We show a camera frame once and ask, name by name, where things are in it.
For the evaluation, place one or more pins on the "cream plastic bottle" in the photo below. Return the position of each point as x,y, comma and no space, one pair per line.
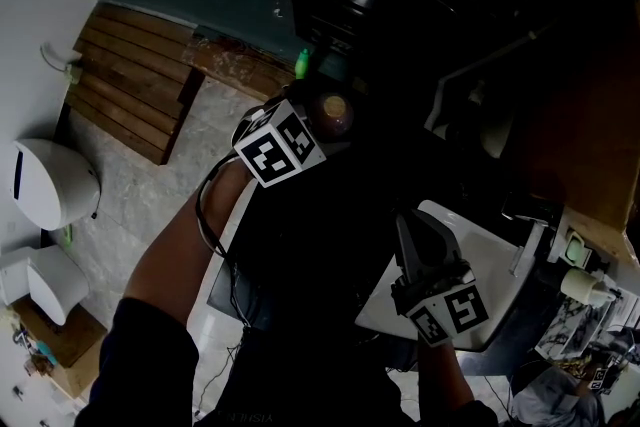
582,286

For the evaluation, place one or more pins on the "person's left forearm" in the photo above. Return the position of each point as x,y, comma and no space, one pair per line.
185,250

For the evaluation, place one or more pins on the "wooden slat platform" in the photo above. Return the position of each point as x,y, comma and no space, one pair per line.
132,80

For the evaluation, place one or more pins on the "dark bottle with gold cap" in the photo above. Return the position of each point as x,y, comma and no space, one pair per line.
334,117

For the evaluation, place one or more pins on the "soap dish with green soap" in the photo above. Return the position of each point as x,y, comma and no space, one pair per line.
576,249

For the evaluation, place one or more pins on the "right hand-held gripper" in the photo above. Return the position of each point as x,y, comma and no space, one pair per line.
452,307

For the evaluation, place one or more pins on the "brown wooden cabinet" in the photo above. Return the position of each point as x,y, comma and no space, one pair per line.
575,115

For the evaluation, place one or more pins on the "green plastic bottle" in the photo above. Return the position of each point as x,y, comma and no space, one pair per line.
302,64

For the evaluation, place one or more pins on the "person's right forearm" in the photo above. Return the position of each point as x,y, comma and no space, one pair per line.
445,377

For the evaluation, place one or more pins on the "wall mirror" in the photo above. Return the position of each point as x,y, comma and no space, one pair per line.
580,395

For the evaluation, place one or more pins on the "white ceramic sink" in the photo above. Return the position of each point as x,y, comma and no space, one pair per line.
490,265

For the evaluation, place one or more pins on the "chrome faucet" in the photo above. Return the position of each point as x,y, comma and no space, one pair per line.
525,250

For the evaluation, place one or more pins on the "person's dark clothing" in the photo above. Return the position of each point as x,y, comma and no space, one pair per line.
310,275

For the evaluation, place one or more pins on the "white toilet tank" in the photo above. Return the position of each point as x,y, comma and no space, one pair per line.
42,282

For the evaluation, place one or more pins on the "cardboard box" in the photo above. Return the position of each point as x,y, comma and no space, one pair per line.
65,347

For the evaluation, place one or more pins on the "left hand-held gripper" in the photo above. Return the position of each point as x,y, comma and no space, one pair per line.
272,155

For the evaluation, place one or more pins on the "white toilet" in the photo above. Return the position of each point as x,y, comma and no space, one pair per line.
52,185

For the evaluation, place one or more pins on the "marble sink counter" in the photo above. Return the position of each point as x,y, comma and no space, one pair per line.
575,332

